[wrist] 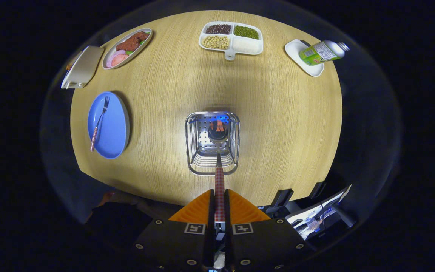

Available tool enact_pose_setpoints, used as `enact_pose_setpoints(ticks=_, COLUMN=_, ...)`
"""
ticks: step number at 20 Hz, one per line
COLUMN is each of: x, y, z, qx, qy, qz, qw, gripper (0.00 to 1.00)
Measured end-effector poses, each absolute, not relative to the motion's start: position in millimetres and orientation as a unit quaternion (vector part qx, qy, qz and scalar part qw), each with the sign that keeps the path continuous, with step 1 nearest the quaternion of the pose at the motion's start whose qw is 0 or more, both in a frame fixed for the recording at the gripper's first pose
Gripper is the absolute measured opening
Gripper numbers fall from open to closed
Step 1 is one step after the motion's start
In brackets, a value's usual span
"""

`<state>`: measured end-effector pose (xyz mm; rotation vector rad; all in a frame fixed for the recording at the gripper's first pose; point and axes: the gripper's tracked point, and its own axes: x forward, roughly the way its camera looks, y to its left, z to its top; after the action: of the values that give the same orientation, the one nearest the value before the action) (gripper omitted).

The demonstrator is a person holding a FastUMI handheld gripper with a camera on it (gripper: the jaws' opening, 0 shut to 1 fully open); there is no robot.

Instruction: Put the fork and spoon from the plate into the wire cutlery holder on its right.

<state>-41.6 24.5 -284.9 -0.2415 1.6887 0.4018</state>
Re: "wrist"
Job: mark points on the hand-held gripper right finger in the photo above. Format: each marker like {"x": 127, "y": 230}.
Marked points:
{"x": 227, "y": 211}

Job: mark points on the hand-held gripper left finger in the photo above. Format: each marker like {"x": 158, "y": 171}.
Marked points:
{"x": 211, "y": 211}

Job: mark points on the silver-edged screen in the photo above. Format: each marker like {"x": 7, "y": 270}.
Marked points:
{"x": 315, "y": 213}

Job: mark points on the blue plate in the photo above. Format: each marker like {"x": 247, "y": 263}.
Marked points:
{"x": 113, "y": 128}

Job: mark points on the white divided tray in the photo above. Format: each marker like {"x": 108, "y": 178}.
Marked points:
{"x": 246, "y": 46}

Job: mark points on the yellow soybeans portion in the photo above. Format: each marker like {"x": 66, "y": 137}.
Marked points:
{"x": 216, "y": 42}

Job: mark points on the white coaster dish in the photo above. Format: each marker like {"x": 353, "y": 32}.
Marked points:
{"x": 295, "y": 51}

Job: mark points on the reddish ham slice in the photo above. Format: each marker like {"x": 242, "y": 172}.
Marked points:
{"x": 122, "y": 60}

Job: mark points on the green beans portion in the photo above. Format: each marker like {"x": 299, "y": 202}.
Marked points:
{"x": 246, "y": 32}

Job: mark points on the beige food plate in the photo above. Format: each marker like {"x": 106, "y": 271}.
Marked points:
{"x": 107, "y": 62}

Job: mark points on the red beans portion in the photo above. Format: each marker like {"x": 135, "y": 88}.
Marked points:
{"x": 218, "y": 29}

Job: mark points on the pink ham slice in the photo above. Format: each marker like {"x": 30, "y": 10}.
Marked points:
{"x": 117, "y": 54}

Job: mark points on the green lettuce leaf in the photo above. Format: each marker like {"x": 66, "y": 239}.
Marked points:
{"x": 143, "y": 41}

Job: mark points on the silver bottle with green label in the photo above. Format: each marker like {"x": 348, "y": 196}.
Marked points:
{"x": 321, "y": 53}

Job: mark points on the brown steak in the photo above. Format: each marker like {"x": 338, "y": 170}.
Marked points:
{"x": 130, "y": 43}

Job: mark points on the white toaster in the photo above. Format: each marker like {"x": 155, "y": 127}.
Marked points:
{"x": 85, "y": 66}

